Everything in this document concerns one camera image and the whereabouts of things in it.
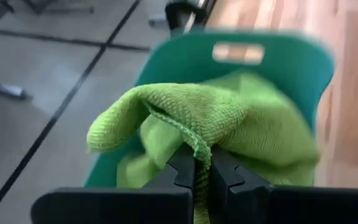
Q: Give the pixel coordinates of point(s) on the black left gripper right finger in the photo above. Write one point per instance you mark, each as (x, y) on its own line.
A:
(259, 205)

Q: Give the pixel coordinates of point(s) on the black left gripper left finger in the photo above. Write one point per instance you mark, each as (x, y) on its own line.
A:
(154, 205)

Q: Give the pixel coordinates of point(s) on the green microfiber towel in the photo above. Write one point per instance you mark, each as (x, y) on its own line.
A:
(222, 115)

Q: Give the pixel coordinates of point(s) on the teal plastic basket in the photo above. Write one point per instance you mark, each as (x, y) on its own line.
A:
(182, 59)

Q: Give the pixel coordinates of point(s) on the grey metal floor foot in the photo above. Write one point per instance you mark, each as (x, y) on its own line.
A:
(8, 90)

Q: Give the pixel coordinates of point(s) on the black table clamp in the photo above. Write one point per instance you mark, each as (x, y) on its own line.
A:
(179, 12)

